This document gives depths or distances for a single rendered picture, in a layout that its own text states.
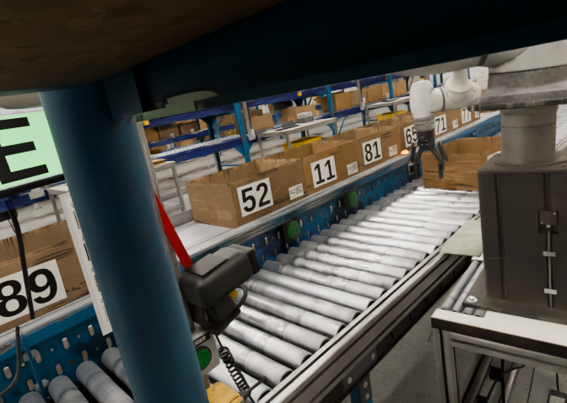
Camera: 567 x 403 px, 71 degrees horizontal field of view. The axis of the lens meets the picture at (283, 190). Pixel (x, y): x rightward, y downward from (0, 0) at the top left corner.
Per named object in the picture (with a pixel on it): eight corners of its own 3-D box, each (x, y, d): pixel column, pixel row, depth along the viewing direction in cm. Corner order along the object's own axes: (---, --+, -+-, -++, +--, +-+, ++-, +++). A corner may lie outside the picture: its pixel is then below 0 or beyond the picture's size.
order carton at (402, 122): (402, 155, 222) (398, 125, 218) (358, 156, 243) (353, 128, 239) (434, 141, 248) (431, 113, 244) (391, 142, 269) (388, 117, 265)
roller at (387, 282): (407, 282, 117) (402, 299, 115) (283, 255, 154) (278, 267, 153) (400, 276, 114) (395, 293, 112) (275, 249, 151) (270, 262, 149)
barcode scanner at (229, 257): (273, 296, 67) (255, 241, 63) (218, 342, 59) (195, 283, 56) (248, 287, 72) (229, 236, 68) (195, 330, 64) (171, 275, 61)
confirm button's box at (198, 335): (187, 391, 60) (176, 351, 58) (176, 383, 62) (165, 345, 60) (224, 365, 64) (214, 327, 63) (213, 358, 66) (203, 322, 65)
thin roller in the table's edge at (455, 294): (447, 308, 96) (478, 260, 117) (439, 307, 98) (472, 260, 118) (448, 316, 97) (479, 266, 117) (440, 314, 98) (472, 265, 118)
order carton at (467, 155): (483, 190, 178) (481, 153, 174) (423, 187, 200) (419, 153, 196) (517, 169, 202) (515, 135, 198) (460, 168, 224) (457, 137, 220)
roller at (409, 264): (428, 263, 125) (424, 279, 124) (305, 241, 163) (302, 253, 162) (420, 260, 122) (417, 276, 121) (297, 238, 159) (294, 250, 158)
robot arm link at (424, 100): (414, 119, 173) (445, 114, 172) (410, 83, 170) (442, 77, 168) (408, 117, 183) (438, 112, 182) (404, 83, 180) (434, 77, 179)
